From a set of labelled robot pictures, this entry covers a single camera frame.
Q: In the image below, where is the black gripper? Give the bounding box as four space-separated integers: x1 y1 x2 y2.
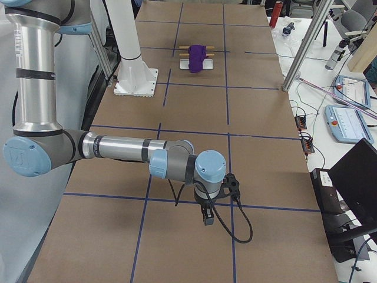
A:
194 194 216 226

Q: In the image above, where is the purple microfibre towel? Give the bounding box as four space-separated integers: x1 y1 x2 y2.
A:
188 44 207 73

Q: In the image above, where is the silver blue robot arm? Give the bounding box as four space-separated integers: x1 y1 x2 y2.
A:
3 1 226 225

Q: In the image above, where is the white towel rack with wooden bars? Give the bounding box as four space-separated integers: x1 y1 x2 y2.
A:
179 44 214 73

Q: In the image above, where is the black usb hub right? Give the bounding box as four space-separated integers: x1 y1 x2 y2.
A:
299 132 315 156

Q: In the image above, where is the black usb hub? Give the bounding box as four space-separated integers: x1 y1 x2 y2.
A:
299 132 315 156
295 116 307 131

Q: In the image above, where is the black usb hub left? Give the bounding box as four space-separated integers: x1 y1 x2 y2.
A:
295 116 307 131

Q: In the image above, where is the black laptop with stand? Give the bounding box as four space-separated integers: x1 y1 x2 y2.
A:
310 138 376 262

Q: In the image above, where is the blue teach pendant near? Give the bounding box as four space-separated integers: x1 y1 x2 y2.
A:
325 105 375 144

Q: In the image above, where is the blue teach pendant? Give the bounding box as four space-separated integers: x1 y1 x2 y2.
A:
333 75 371 109
325 105 375 144

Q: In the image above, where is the blue teach pendant far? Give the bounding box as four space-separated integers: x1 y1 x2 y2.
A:
333 75 371 109

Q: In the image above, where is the dark blue folded umbrella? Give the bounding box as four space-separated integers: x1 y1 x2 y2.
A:
282 22 295 35

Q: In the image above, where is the clear water bottle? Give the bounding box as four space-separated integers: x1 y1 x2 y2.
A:
325 38 350 70

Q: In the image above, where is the red cylinder tube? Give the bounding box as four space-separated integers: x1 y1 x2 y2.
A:
269 1 284 28

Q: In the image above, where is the wooden board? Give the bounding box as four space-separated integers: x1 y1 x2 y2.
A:
348 24 377 73

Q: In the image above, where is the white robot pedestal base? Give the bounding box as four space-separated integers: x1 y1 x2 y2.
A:
105 0 158 97

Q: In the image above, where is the grey aluminium frame post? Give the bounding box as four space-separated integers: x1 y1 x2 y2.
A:
282 0 333 92

